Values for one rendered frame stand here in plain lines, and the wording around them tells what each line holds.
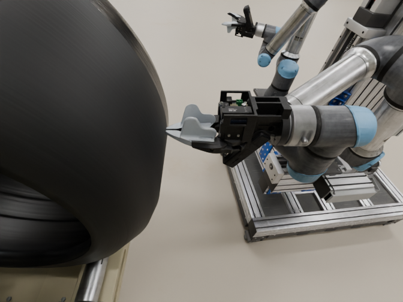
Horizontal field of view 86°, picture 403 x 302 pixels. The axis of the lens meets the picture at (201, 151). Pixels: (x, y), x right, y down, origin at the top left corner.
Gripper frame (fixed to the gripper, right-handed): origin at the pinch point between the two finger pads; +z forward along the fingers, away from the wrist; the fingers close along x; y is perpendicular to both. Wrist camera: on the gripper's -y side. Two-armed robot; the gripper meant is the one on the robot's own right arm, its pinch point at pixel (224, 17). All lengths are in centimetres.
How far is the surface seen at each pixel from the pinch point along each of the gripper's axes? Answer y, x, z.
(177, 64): 123, 115, 73
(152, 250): 91, -119, 1
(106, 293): 1, -142, -7
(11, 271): 6, -145, 19
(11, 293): 6, -149, 15
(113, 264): 2, -136, -5
